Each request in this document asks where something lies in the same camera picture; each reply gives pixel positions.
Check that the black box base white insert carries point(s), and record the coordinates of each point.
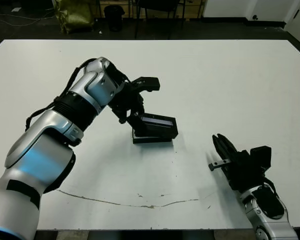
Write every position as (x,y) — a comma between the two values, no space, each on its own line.
(152,140)

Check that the yellow-green plastic sack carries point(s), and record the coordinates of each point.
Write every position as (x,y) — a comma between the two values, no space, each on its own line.
(75,17)

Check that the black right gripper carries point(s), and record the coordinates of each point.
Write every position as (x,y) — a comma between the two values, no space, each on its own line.
(242,177)

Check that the white paper sheet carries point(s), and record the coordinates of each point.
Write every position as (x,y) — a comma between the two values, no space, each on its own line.
(16,9)

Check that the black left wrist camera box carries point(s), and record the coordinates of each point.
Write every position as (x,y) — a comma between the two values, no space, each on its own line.
(147,83)

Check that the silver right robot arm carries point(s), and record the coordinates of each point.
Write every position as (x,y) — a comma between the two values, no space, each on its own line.
(270,222)

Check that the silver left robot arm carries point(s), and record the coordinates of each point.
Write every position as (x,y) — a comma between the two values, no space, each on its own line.
(40,155)

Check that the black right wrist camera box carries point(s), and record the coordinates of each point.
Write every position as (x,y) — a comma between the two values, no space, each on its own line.
(261,156)

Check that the black box lid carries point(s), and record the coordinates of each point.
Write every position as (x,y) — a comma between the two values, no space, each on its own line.
(162,130)

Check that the small black bin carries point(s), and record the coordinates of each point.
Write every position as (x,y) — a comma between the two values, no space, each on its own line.
(113,17)

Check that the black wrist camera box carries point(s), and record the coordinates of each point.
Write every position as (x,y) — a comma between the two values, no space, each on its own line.
(147,83)
(261,156)

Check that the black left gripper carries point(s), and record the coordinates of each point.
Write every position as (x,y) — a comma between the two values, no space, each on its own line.
(127,102)

